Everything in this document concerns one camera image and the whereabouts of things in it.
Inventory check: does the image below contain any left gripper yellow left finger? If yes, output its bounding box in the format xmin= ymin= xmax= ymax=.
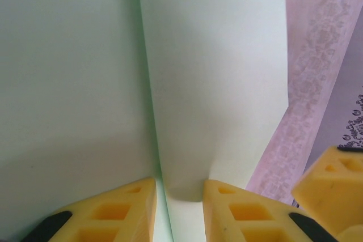
xmin=24 ymin=177 xmax=158 ymax=242

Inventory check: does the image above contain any light green paper sheet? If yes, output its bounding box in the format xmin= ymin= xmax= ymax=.
xmin=0 ymin=0 xmax=290 ymax=242

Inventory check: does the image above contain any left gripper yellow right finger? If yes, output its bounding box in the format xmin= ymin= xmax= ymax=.
xmin=203 ymin=179 xmax=339 ymax=242

